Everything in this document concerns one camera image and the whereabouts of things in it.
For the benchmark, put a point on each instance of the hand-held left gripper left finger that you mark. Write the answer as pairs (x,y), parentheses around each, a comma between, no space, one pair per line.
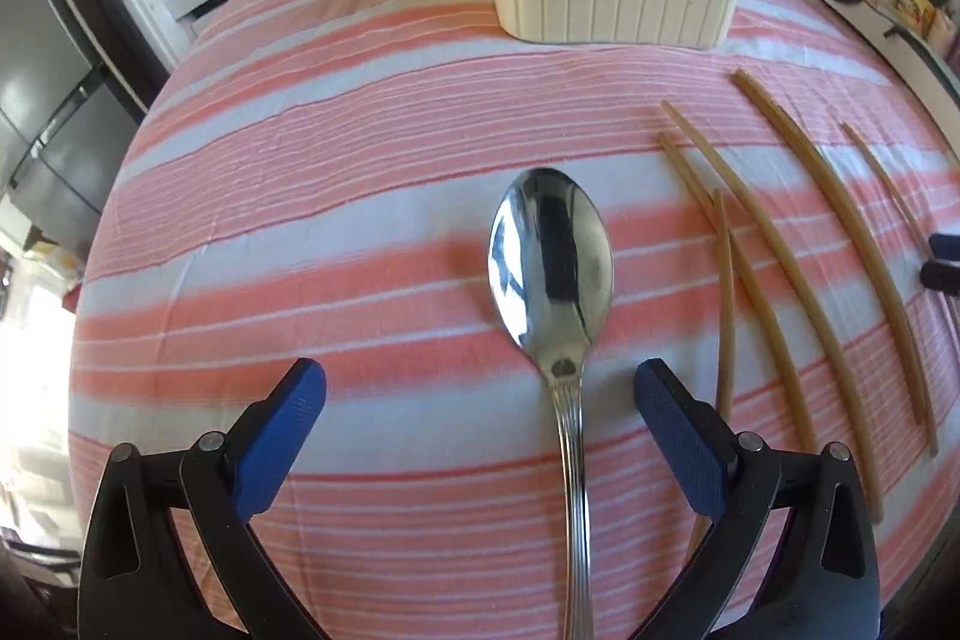
(281,437)

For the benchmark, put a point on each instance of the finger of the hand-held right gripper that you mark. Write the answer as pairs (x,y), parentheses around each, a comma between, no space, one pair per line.
(946,246)
(942,277)

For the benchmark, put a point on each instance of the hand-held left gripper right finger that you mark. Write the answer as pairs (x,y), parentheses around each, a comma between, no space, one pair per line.
(679,437)

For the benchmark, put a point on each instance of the wooden chopstick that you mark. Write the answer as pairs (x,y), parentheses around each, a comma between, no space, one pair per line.
(784,347)
(874,166)
(757,96)
(722,310)
(780,251)

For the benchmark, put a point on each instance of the silver metal spoon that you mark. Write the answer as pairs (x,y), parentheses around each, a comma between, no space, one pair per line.
(551,265)

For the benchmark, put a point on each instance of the yellow packet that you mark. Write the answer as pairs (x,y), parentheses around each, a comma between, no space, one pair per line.
(916,9)

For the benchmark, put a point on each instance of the pink white striped tablecloth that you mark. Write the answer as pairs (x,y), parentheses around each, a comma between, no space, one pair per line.
(337,160)

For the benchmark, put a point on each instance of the grey steel refrigerator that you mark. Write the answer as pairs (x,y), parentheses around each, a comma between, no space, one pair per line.
(52,108)

